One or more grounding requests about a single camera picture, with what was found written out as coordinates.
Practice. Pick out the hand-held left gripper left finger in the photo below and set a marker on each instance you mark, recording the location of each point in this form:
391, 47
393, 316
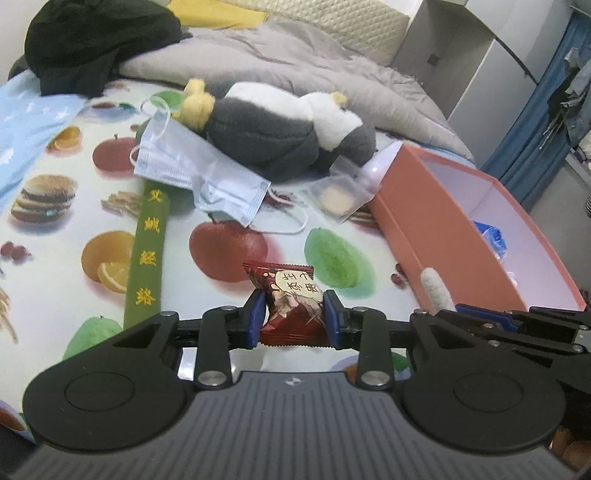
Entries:
256, 318

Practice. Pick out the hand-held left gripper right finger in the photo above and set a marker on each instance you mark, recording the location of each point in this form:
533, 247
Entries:
333, 318

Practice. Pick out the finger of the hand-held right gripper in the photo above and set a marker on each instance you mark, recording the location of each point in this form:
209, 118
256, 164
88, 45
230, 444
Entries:
503, 319
531, 339

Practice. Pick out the dark red snack packet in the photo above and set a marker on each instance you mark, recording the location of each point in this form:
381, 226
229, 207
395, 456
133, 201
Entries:
288, 300

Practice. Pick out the blue and white plastic packet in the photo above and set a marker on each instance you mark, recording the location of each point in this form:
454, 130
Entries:
494, 237

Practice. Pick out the pink cardboard box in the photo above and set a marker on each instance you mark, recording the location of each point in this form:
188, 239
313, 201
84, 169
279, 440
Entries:
415, 221

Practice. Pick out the clear plastic bag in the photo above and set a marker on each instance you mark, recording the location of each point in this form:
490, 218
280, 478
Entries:
341, 198

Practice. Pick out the green embroidered roll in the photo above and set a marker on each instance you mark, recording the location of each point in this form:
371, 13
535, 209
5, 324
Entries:
147, 258

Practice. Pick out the blue face mask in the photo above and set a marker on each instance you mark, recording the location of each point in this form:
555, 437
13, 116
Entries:
231, 194
161, 157

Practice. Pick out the blue curtain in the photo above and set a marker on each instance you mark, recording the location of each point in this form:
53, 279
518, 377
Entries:
521, 152

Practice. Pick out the grey and white penguin plush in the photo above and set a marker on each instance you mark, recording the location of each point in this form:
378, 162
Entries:
268, 134

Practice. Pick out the fruit printed bedsheet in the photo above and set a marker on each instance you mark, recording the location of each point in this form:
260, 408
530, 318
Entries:
60, 277

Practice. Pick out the hanging clothes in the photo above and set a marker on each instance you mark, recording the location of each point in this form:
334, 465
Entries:
577, 101

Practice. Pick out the grey blanket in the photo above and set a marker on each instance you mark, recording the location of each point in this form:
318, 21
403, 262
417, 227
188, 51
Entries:
300, 60

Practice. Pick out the white cabinet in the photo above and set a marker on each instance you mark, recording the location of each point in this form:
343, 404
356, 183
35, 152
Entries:
461, 60

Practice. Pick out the yellow cloth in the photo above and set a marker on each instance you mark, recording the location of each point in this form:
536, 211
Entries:
217, 14

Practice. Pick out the black clothes pile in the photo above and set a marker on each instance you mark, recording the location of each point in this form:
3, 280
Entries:
92, 41

